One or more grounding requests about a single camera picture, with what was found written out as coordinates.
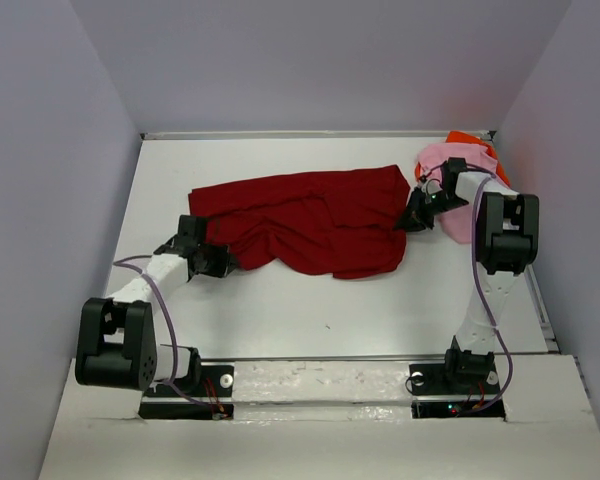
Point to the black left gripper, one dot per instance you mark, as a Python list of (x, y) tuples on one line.
[(224, 262)]

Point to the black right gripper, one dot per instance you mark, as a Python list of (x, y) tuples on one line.
[(415, 219)]

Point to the dark red t shirt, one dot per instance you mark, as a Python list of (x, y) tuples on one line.
[(326, 222)]

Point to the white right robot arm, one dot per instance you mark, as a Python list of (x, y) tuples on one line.
[(504, 237)]

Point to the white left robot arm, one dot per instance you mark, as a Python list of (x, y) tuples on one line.
[(127, 340)]

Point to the orange t shirt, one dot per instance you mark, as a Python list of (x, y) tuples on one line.
[(475, 151)]

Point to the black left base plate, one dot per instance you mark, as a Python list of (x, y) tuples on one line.
[(209, 400)]

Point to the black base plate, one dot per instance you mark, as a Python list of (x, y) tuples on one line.
[(209, 400), (435, 397)]

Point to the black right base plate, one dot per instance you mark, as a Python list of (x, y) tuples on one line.
[(435, 397)]

